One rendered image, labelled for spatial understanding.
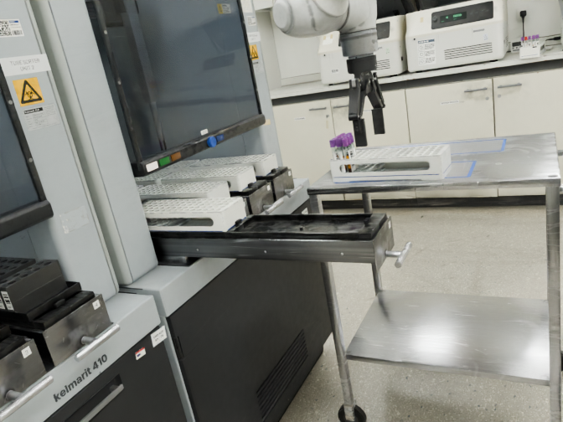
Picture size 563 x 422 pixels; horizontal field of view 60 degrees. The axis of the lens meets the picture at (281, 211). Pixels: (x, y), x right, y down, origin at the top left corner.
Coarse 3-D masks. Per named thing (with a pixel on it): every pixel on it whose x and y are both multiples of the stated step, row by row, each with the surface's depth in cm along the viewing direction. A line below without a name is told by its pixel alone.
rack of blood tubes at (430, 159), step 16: (336, 160) 131; (352, 160) 129; (368, 160) 127; (384, 160) 124; (400, 160) 122; (416, 160) 120; (432, 160) 118; (448, 160) 123; (336, 176) 133; (352, 176) 130; (400, 176) 124; (416, 176) 122; (432, 176) 120
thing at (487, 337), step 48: (432, 144) 155; (480, 144) 144; (528, 144) 135; (336, 192) 130; (384, 192) 124; (336, 336) 147; (384, 336) 155; (432, 336) 151; (480, 336) 147; (528, 336) 143
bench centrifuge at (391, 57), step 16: (384, 0) 332; (400, 0) 331; (384, 16) 351; (400, 16) 311; (336, 32) 326; (384, 32) 308; (400, 32) 311; (320, 48) 330; (336, 48) 324; (384, 48) 309; (400, 48) 311; (320, 64) 333; (336, 64) 327; (384, 64) 313; (400, 64) 311; (336, 80) 331
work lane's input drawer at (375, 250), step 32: (256, 224) 117; (288, 224) 113; (320, 224) 109; (352, 224) 106; (384, 224) 101; (192, 256) 118; (224, 256) 113; (256, 256) 109; (288, 256) 105; (320, 256) 101; (352, 256) 98; (384, 256) 101
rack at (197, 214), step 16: (144, 208) 127; (160, 208) 124; (176, 208) 121; (192, 208) 118; (208, 208) 115; (224, 208) 113; (240, 208) 118; (160, 224) 124; (176, 224) 126; (192, 224) 125; (208, 224) 122; (224, 224) 112
